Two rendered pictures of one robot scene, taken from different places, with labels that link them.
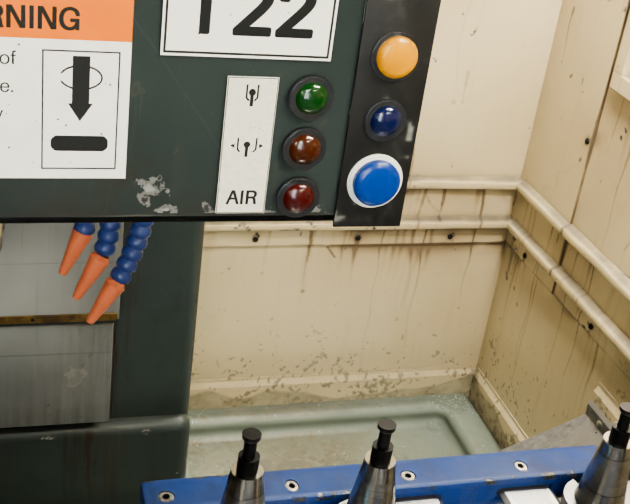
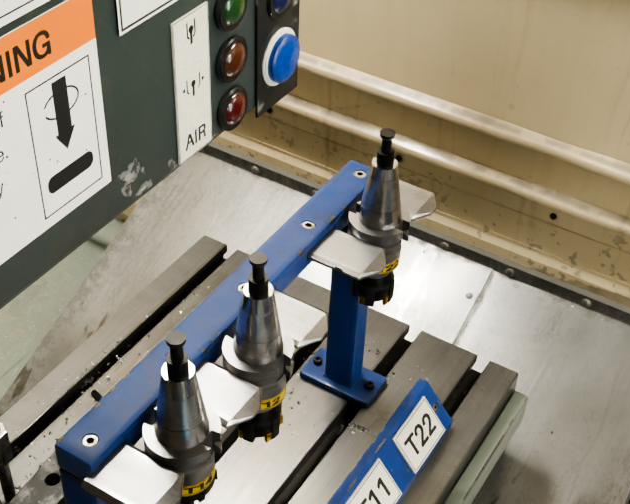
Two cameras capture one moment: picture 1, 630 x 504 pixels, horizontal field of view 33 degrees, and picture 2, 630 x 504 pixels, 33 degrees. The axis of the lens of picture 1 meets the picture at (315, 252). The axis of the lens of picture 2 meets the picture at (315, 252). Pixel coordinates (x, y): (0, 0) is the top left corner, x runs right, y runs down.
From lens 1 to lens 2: 0.36 m
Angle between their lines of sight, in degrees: 36
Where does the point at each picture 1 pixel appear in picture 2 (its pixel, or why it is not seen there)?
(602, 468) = (383, 191)
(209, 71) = (156, 28)
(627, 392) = not seen: hidden behind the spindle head
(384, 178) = (292, 50)
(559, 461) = (328, 203)
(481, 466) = (284, 243)
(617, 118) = not seen: outside the picture
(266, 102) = (201, 32)
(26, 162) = (32, 222)
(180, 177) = (149, 149)
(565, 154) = not seen: outside the picture
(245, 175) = (196, 113)
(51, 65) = (35, 106)
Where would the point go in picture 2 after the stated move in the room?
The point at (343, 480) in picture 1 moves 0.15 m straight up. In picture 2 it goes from (205, 325) to (200, 190)
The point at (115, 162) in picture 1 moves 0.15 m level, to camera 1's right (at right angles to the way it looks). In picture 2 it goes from (101, 170) to (335, 78)
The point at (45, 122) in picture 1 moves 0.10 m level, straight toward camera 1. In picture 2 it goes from (40, 170) to (211, 257)
